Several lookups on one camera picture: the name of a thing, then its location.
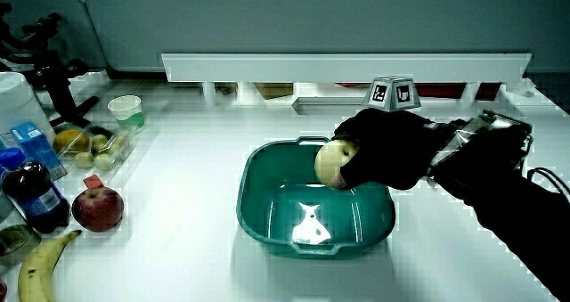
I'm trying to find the white green paper cup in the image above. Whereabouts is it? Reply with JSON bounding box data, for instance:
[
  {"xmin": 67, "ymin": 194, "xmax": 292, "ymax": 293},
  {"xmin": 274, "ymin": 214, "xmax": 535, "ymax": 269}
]
[{"xmin": 107, "ymin": 94, "xmax": 146, "ymax": 132}]

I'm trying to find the black camera stand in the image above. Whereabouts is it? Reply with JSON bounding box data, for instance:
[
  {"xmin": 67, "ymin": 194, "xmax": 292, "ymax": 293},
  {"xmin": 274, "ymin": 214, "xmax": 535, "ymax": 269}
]
[{"xmin": 0, "ymin": 1, "xmax": 101, "ymax": 127}]

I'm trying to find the clear plastic fruit box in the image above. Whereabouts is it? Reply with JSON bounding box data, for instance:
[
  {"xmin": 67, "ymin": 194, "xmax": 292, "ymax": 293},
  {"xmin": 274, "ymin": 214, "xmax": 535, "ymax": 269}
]
[{"xmin": 53, "ymin": 122, "xmax": 138, "ymax": 173}]

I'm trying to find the grey partition panel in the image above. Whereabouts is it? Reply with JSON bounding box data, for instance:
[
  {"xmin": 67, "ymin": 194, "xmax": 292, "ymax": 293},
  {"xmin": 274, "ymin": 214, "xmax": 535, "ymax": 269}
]
[
  {"xmin": 84, "ymin": 0, "xmax": 570, "ymax": 74},
  {"xmin": 0, "ymin": 0, "xmax": 107, "ymax": 70}
]

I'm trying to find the red apple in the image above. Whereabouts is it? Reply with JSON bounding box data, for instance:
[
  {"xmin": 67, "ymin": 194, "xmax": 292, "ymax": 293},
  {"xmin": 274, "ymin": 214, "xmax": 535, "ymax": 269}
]
[{"xmin": 71, "ymin": 186, "xmax": 126, "ymax": 233}]

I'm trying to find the dark soda bottle blue cap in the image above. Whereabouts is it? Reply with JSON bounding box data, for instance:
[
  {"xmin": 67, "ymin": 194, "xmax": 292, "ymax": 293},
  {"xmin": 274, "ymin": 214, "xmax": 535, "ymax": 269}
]
[{"xmin": 0, "ymin": 147, "xmax": 72, "ymax": 234}]

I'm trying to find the blue drink carton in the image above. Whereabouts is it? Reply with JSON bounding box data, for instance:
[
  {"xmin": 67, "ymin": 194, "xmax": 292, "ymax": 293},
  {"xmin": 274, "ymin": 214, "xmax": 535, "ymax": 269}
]
[{"xmin": 9, "ymin": 121, "xmax": 69, "ymax": 182}]

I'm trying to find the yellow banana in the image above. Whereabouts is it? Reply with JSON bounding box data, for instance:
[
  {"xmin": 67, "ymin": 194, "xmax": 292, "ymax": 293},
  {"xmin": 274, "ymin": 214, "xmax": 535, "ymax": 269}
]
[{"xmin": 17, "ymin": 229, "xmax": 83, "ymax": 302}]

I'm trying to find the white plastic container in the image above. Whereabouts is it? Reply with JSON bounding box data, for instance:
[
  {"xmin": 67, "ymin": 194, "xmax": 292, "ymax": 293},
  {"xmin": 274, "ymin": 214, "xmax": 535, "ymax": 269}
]
[{"xmin": 0, "ymin": 71, "xmax": 57, "ymax": 148}]

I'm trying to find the white long shelf riser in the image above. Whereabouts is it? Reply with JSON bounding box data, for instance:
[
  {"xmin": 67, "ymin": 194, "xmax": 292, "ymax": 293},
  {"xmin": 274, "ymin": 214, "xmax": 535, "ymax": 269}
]
[{"xmin": 160, "ymin": 53, "xmax": 533, "ymax": 108}]

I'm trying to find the yellow-green apple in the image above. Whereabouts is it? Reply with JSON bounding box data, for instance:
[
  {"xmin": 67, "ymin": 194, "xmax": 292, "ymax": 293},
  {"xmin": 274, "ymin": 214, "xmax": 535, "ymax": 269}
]
[{"xmin": 313, "ymin": 139, "xmax": 360, "ymax": 190}]

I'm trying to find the green plastic basin plate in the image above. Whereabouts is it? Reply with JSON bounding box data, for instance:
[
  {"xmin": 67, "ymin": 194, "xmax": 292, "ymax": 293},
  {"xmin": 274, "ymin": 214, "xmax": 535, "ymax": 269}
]
[{"xmin": 235, "ymin": 135, "xmax": 397, "ymax": 260}]

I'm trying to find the black cable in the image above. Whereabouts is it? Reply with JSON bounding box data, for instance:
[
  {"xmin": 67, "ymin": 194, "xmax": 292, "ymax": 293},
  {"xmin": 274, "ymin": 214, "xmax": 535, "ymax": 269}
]
[{"xmin": 526, "ymin": 167, "xmax": 570, "ymax": 203}]

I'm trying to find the orange mango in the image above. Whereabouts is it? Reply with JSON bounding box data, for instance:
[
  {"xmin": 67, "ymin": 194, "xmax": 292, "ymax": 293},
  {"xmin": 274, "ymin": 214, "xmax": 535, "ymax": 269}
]
[{"xmin": 53, "ymin": 128, "xmax": 92, "ymax": 154}]

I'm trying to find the red paper tag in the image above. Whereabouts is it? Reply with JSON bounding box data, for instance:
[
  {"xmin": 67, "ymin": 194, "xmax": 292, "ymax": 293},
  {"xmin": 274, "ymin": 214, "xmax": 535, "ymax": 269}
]
[{"xmin": 83, "ymin": 174, "xmax": 105, "ymax": 190}]

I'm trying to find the clear glass jar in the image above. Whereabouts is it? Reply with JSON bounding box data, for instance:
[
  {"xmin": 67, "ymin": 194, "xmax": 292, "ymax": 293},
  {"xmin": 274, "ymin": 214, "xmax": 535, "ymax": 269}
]
[{"xmin": 0, "ymin": 224, "xmax": 42, "ymax": 267}]

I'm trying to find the person's right hand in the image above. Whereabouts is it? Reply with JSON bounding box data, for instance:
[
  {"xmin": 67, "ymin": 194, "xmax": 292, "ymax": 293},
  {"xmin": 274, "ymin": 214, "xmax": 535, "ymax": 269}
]
[{"xmin": 331, "ymin": 76, "xmax": 448, "ymax": 192}]

